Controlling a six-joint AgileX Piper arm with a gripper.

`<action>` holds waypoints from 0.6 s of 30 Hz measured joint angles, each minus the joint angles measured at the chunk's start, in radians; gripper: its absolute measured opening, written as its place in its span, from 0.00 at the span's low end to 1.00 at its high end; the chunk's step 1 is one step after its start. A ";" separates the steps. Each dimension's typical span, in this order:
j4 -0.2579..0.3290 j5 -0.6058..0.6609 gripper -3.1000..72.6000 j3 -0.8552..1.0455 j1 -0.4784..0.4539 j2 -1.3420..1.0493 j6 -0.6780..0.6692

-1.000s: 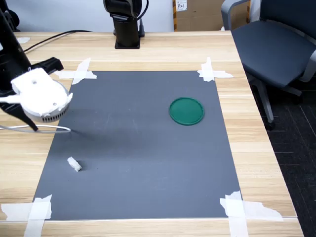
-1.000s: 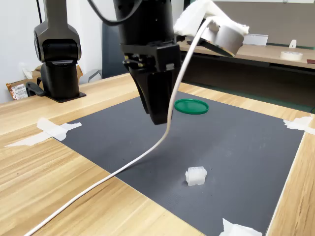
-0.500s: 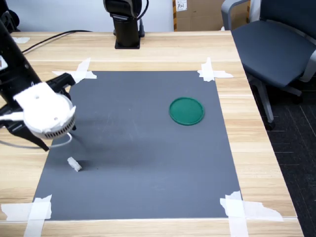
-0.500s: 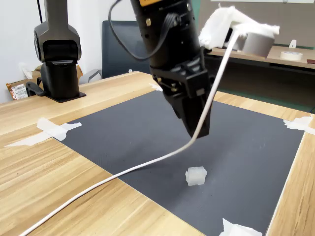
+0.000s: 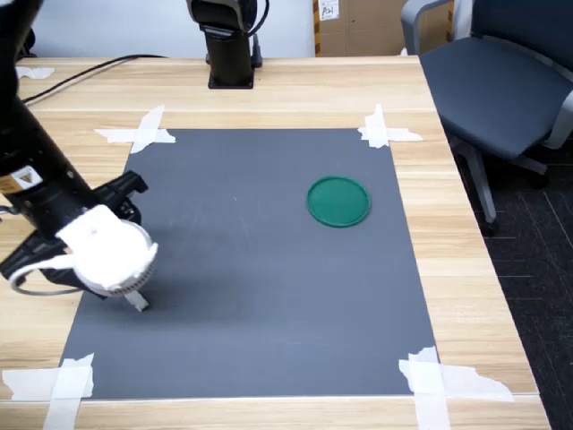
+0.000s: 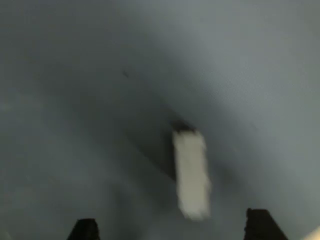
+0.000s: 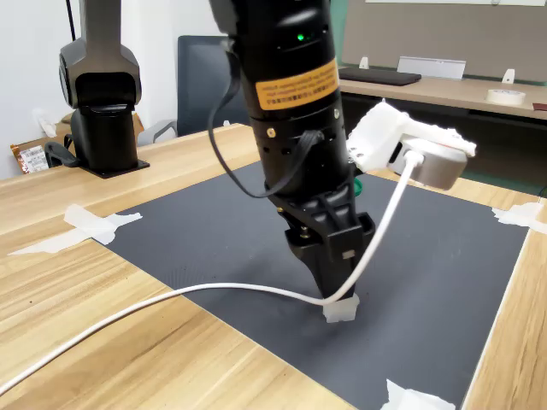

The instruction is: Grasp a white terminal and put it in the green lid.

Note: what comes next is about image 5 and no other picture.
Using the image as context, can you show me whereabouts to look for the round green lid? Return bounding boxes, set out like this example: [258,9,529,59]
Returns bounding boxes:
[306,175,372,229]

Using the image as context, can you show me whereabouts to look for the brown cardboard box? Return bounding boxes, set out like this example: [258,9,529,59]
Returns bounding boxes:
[312,0,409,58]

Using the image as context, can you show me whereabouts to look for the white tape strip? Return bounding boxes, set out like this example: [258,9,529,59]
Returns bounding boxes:
[15,65,56,81]
[93,128,176,145]
[398,357,515,403]
[356,127,424,143]
[128,105,166,155]
[43,352,96,430]
[2,365,95,401]
[364,103,389,150]
[406,345,451,430]

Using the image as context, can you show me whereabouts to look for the small white plastic terminal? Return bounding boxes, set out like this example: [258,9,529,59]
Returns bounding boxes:
[124,289,150,314]

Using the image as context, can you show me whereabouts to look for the dark grey mat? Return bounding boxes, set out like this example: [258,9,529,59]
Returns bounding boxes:
[59,128,442,401]

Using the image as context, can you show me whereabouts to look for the blue-grey office chair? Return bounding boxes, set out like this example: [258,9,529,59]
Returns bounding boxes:
[399,0,573,238]

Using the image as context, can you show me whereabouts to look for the black cable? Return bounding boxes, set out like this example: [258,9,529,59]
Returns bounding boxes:
[244,0,270,69]
[17,54,167,105]

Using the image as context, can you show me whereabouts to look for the white cable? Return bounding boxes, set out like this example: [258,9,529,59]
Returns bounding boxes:
[8,254,77,297]

